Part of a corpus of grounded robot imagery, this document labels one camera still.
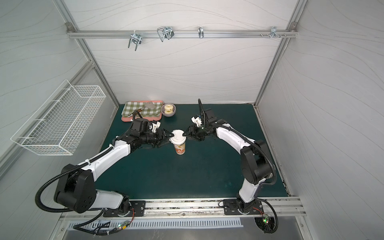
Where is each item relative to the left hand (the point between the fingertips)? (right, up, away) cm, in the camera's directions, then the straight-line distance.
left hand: (172, 138), depth 80 cm
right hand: (+7, +1, +4) cm, 8 cm away
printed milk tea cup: (+4, -7, +6) cm, 10 cm away
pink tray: (-17, +11, -13) cm, 24 cm away
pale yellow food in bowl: (-8, +18, +30) cm, 36 cm away
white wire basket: (-51, +9, -11) cm, 53 cm away
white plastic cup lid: (+2, +4, +4) cm, 6 cm away
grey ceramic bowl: (-8, +13, +29) cm, 33 cm away
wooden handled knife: (-31, +17, +34) cm, 50 cm away
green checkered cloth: (-41, +19, +37) cm, 58 cm away
